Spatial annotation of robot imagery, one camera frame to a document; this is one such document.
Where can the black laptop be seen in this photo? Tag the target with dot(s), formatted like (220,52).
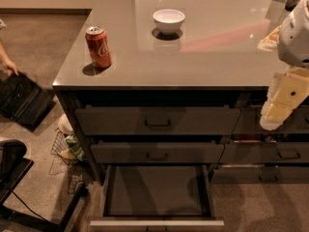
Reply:
(24,101)

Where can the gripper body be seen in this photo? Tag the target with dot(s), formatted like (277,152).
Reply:
(295,38)

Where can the white ceramic bowl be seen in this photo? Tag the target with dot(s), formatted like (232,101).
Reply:
(168,21)

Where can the grey counter cabinet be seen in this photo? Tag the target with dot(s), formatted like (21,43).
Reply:
(211,61)

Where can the wire basket with items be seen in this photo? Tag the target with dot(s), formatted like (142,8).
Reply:
(67,155)

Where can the person hand at laptop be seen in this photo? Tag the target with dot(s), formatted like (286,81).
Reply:
(10,67)

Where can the drawer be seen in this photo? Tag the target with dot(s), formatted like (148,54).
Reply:
(266,152)
(156,120)
(156,198)
(277,174)
(249,122)
(157,152)

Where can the red soda can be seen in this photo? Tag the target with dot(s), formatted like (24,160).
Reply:
(97,43)

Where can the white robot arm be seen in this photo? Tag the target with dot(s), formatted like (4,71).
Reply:
(293,41)

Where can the chip bag on counter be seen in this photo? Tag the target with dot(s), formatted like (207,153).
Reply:
(270,42)

